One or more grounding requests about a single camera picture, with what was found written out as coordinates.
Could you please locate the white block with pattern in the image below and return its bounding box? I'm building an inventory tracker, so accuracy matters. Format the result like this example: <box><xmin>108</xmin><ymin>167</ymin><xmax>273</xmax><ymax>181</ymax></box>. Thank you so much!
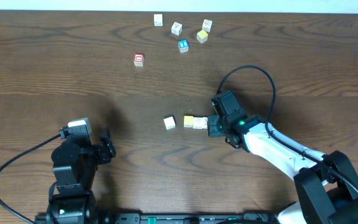
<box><xmin>193</xmin><ymin>117</ymin><xmax>203</xmax><ymax>129</ymax></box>

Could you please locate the yellow block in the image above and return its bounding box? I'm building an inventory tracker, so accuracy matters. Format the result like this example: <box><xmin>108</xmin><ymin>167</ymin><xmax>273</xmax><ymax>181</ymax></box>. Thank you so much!
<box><xmin>183</xmin><ymin>115</ymin><xmax>194</xmax><ymax>128</ymax></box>

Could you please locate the plain white block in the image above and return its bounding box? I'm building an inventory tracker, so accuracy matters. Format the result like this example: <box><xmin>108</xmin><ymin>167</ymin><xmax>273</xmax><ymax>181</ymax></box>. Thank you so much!
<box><xmin>163</xmin><ymin>116</ymin><xmax>176</xmax><ymax>130</ymax></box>

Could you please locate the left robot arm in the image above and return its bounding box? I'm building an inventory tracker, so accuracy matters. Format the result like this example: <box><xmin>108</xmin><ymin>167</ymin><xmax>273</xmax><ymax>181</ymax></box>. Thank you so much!
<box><xmin>45</xmin><ymin>124</ymin><xmax>116</xmax><ymax>224</ymax></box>

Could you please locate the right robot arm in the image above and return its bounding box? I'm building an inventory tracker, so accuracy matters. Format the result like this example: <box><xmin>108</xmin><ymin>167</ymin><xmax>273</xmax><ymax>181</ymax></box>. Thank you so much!
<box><xmin>208</xmin><ymin>91</ymin><xmax>358</xmax><ymax>223</ymax></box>

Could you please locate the red letter block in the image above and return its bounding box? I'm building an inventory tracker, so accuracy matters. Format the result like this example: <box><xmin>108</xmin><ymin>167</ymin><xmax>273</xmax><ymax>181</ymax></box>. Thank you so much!
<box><xmin>133</xmin><ymin>54</ymin><xmax>144</xmax><ymax>67</ymax></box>

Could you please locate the blue letter block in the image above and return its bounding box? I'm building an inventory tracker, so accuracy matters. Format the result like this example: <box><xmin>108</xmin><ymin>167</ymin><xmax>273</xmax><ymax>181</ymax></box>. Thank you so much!
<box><xmin>178</xmin><ymin>39</ymin><xmax>189</xmax><ymax>53</ymax></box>

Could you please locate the yellow-top block near centre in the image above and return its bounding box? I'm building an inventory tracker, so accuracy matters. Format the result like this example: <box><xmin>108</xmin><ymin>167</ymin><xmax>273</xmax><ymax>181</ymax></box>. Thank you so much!
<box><xmin>196</xmin><ymin>30</ymin><xmax>209</xmax><ymax>44</ymax></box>

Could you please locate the white patterned block top right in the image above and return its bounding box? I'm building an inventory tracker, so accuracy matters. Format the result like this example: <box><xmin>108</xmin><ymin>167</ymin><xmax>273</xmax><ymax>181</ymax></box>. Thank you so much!
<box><xmin>202</xmin><ymin>19</ymin><xmax>213</xmax><ymax>33</ymax></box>

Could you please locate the white block tilted top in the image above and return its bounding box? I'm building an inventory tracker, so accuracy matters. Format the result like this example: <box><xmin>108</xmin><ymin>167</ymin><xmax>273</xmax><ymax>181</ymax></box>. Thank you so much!
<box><xmin>171</xmin><ymin>22</ymin><xmax>183</xmax><ymax>35</ymax></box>

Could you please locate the white block top left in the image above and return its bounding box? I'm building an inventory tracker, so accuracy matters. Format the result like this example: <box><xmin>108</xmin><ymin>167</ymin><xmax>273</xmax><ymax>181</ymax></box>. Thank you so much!
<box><xmin>154</xmin><ymin>14</ymin><xmax>163</xmax><ymax>27</ymax></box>

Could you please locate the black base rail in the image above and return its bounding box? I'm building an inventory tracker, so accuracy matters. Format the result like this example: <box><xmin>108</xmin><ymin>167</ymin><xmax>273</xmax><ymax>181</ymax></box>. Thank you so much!
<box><xmin>34</xmin><ymin>212</ymin><xmax>279</xmax><ymax>224</ymax></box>

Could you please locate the left black cable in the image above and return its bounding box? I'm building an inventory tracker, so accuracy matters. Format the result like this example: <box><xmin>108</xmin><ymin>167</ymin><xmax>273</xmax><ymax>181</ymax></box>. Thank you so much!
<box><xmin>0</xmin><ymin>134</ymin><xmax>61</xmax><ymax>224</ymax></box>

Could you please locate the black cable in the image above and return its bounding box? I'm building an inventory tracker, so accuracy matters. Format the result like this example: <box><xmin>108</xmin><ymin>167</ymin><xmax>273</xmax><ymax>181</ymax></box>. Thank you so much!
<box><xmin>216</xmin><ymin>64</ymin><xmax>358</xmax><ymax>224</ymax></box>
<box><xmin>0</xmin><ymin>134</ymin><xmax>61</xmax><ymax>224</ymax></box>

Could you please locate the right black cable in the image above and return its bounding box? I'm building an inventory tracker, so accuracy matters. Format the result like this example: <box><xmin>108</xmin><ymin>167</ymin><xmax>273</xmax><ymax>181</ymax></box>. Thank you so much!
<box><xmin>216</xmin><ymin>64</ymin><xmax>358</xmax><ymax>224</ymax></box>

